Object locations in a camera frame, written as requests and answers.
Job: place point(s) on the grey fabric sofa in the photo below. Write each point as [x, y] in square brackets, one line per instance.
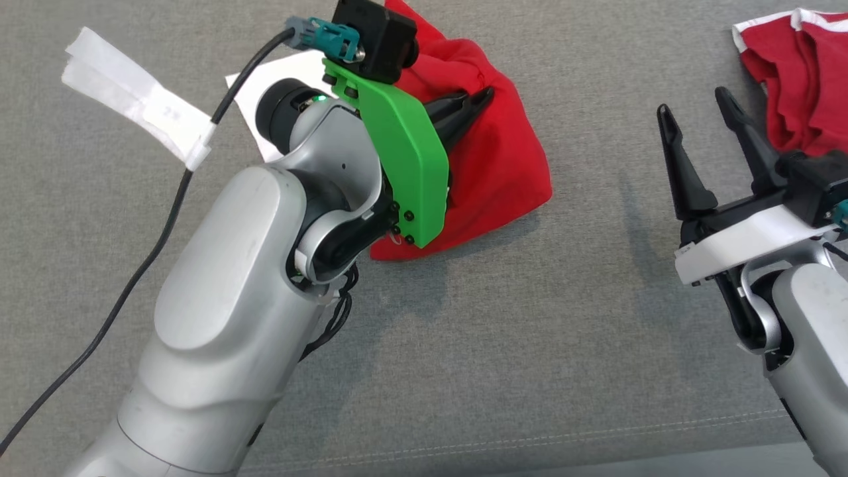
[530, 364]

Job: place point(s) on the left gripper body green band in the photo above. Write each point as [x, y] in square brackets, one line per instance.
[411, 165]

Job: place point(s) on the red Bulls jersey white sleeves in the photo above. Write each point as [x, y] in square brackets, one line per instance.
[503, 152]

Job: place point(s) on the red shorts with white trim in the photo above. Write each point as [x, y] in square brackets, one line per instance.
[815, 86]

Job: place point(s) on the teal camera connector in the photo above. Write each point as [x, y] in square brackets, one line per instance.
[331, 38]
[841, 215]

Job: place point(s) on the teal right camera connector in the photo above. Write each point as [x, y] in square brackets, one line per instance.
[841, 215]

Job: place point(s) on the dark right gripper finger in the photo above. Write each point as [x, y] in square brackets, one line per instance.
[758, 152]
[689, 185]

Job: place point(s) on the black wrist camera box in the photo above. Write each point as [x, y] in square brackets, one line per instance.
[377, 36]
[818, 185]

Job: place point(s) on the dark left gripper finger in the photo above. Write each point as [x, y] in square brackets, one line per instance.
[457, 107]
[460, 129]

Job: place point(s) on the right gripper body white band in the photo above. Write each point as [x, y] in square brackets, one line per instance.
[742, 242]

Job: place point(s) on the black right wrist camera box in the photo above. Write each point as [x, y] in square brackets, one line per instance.
[818, 185]

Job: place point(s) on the teal left camera connector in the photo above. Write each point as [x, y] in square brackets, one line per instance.
[331, 38]

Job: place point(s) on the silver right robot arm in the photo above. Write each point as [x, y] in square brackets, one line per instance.
[808, 331]

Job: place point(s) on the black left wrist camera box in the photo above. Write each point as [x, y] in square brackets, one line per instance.
[377, 36]

